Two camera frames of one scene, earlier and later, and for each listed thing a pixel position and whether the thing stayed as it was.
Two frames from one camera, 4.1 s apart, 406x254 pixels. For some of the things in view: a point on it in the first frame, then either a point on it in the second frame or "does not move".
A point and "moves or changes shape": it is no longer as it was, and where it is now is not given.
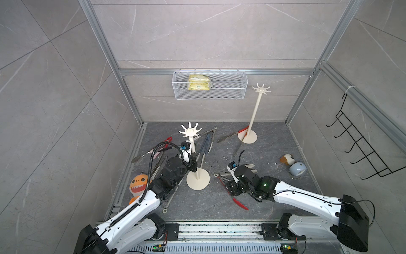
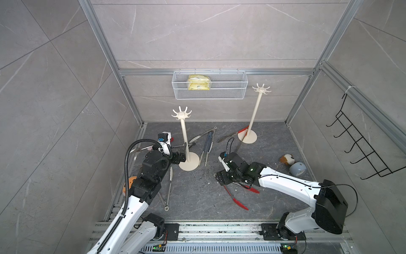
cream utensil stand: x=199 y=180 moves or changes shape
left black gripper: x=192 y=163 to x=180 y=157
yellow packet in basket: x=199 y=82 does not move
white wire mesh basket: x=209 y=85 does not move
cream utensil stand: x=249 y=136 does not move
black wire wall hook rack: x=380 y=167 does not move
